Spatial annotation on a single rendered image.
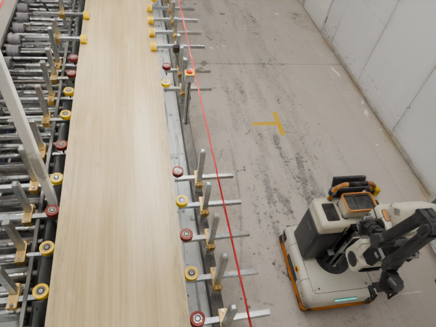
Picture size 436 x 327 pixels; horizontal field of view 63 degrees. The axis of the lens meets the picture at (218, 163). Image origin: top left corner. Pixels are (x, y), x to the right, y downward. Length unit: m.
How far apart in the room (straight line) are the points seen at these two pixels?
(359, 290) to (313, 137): 1.97
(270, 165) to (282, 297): 1.42
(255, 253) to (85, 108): 1.87
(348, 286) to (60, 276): 2.07
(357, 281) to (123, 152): 2.05
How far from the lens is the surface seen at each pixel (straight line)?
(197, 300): 2.35
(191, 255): 2.47
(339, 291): 3.02
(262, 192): 3.63
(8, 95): 1.90
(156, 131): 2.75
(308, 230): 2.81
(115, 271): 2.13
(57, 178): 2.53
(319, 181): 3.93
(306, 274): 2.98
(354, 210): 2.60
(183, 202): 2.33
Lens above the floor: 2.84
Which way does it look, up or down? 49 degrees down
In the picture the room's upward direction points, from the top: 11 degrees clockwise
